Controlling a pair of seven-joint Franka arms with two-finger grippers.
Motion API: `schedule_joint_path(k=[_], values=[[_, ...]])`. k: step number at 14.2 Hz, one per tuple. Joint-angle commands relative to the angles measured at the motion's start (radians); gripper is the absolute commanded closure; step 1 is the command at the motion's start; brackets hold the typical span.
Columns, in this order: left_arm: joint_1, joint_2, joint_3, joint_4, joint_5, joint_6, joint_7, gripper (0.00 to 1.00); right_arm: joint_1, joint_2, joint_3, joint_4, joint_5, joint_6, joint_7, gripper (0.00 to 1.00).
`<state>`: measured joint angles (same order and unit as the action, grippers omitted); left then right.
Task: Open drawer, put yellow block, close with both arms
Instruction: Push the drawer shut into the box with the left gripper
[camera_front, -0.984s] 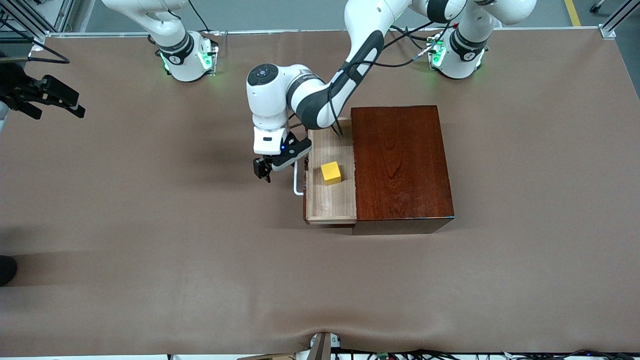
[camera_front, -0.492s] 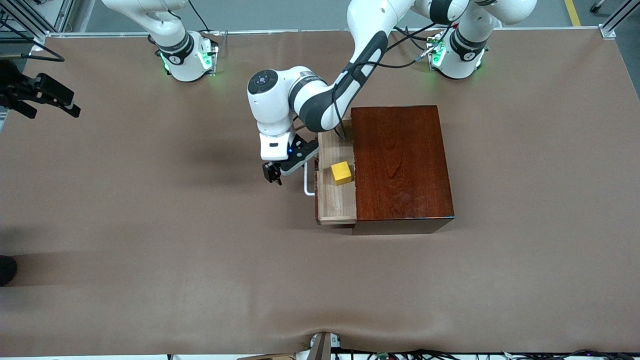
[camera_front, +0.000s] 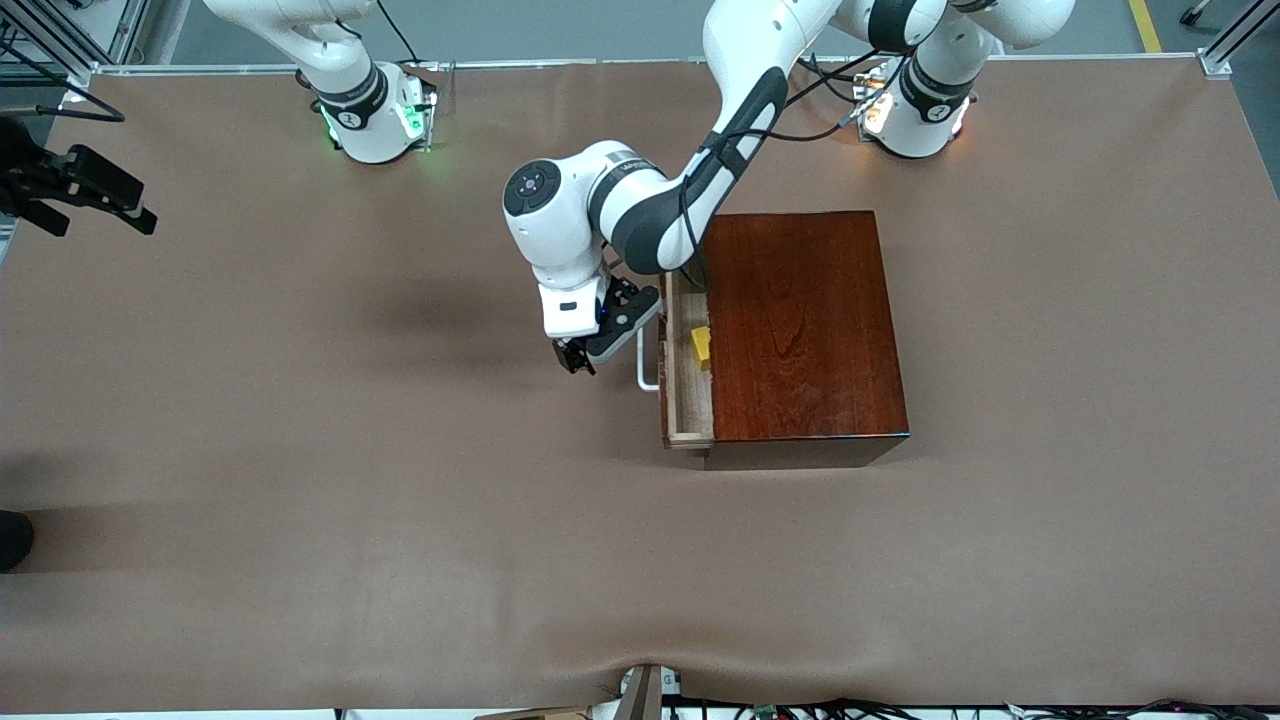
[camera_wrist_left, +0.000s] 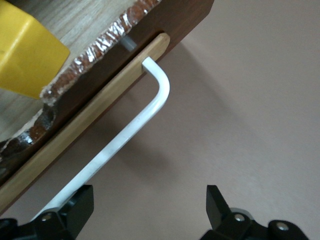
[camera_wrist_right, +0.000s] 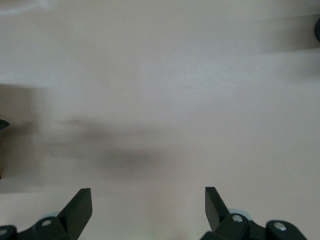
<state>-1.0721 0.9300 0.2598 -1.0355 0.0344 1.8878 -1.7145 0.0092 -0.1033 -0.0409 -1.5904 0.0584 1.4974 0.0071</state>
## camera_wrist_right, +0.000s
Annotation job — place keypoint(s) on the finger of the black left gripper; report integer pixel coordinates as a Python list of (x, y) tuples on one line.
[(3, 124)]

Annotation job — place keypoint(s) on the large table cover sheet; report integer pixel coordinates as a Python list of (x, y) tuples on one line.
[(162, 87)]

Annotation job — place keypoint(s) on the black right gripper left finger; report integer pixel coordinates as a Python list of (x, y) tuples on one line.
[(75, 215)]

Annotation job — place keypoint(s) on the black round object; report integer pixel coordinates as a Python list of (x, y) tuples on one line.
[(317, 30)]

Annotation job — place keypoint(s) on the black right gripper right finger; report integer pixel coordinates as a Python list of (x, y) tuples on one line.
[(217, 215)]

